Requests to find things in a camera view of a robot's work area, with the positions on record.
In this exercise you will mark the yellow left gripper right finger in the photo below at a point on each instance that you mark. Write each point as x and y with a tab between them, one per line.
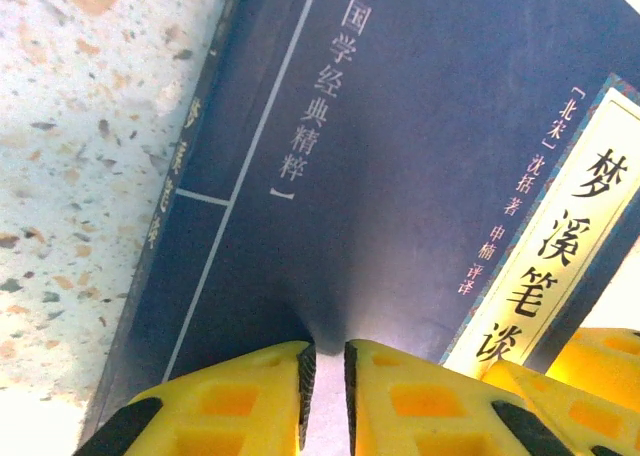
425	411

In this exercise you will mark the dark blue book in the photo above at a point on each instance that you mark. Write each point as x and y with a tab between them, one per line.
400	126

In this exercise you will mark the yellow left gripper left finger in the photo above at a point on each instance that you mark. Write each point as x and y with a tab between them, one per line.
225	406

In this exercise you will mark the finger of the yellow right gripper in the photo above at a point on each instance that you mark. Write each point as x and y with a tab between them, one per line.
590	421
605	361

